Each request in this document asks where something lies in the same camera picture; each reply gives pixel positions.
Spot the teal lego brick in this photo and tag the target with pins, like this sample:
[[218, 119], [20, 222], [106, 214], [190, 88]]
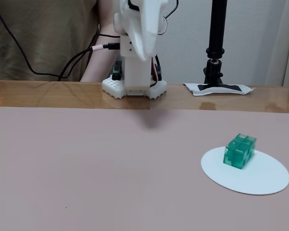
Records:
[[238, 154]]

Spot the pink table mat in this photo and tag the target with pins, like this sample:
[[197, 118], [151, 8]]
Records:
[[62, 168]]

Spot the black tape strip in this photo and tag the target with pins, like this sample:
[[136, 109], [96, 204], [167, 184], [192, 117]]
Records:
[[231, 88]]

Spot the black camera stand pole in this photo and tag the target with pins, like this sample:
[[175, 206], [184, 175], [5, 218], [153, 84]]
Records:
[[216, 36]]

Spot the white paper circle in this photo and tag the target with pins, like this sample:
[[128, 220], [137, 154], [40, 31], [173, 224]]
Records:
[[245, 180]]

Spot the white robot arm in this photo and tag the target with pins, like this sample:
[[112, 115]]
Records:
[[137, 72]]

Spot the white tape patch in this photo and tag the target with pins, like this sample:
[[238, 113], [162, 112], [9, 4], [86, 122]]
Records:
[[249, 90]]

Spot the person in olive shirt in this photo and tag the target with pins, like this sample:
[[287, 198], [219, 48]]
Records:
[[14, 41]]

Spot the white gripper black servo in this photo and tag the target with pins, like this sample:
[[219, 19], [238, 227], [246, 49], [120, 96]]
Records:
[[140, 36]]

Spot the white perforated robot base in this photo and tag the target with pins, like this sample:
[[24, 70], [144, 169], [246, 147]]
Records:
[[110, 86]]

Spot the person bare forearm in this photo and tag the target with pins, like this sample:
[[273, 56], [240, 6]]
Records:
[[98, 67]]

